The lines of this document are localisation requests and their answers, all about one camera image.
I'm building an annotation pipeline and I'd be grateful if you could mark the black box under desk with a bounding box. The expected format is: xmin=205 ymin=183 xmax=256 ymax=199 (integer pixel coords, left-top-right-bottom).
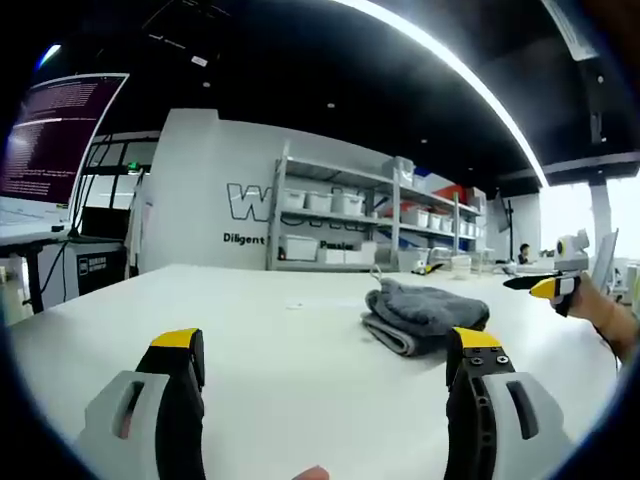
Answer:
xmin=74 ymin=242 xmax=127 ymax=297

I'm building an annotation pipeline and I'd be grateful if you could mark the person's left hand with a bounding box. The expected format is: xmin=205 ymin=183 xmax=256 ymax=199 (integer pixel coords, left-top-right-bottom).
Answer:
xmin=290 ymin=465 xmax=331 ymax=480

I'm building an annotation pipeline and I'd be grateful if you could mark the computer monitor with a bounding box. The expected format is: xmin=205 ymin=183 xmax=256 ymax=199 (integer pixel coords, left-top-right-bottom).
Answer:
xmin=0 ymin=72 xmax=131 ymax=206

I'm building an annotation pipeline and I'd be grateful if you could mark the grey towel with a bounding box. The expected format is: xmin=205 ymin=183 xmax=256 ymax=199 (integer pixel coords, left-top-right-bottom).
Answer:
xmin=360 ymin=277 xmax=491 ymax=358

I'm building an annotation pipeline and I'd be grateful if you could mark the person's right hand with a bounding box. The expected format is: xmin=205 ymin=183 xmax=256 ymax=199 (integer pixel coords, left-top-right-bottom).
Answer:
xmin=569 ymin=273 xmax=639 ymax=359

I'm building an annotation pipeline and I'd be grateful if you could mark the grey metal shelf rack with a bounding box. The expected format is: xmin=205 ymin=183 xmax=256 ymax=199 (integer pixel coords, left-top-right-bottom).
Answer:
xmin=264 ymin=140 xmax=489 ymax=274

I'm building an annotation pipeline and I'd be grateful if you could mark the black standing desk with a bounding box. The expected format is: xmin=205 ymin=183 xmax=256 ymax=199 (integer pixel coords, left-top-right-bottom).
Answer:
xmin=0 ymin=227 xmax=74 ymax=316

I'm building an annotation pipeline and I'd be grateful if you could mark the ceiling light strip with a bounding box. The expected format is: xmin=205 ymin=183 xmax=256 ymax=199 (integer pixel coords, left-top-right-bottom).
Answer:
xmin=329 ymin=0 xmax=549 ymax=189

